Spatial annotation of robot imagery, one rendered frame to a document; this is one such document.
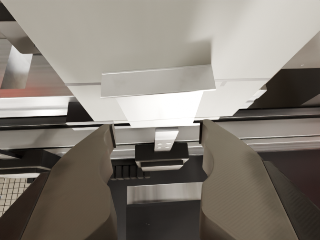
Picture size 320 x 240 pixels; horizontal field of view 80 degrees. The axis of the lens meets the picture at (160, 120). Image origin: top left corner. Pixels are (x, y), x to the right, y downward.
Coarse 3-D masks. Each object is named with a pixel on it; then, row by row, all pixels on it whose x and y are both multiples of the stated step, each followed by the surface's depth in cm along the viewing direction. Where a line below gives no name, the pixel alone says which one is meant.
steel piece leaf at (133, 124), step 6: (144, 120) 25; (150, 120) 25; (156, 120) 25; (162, 120) 25; (168, 120) 25; (174, 120) 25; (180, 120) 25; (186, 120) 26; (192, 120) 26; (132, 126) 26; (138, 126) 27; (144, 126) 27; (150, 126) 27
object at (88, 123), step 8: (72, 104) 25; (80, 104) 25; (72, 112) 25; (80, 112) 25; (72, 120) 25; (80, 120) 25; (88, 120) 25; (112, 120) 25; (72, 128) 26; (80, 128) 27; (88, 128) 27; (96, 128) 27; (120, 128) 28
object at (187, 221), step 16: (128, 192) 23; (144, 192) 23; (160, 192) 23; (176, 192) 23; (192, 192) 23; (128, 208) 22; (144, 208) 22; (160, 208) 22; (176, 208) 22; (192, 208) 22; (128, 224) 21; (144, 224) 21; (160, 224) 21; (176, 224) 21; (192, 224) 21
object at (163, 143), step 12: (156, 132) 29; (168, 132) 29; (156, 144) 36; (168, 144) 36; (180, 144) 44; (144, 156) 42; (156, 156) 42; (168, 156) 42; (180, 156) 43; (144, 168) 44; (156, 168) 45; (168, 168) 46
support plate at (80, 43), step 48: (0, 0) 9; (48, 0) 9; (96, 0) 9; (144, 0) 10; (192, 0) 10; (240, 0) 10; (288, 0) 10; (48, 48) 12; (96, 48) 12; (144, 48) 13; (192, 48) 13; (240, 48) 13; (288, 48) 14; (96, 96) 18; (240, 96) 20
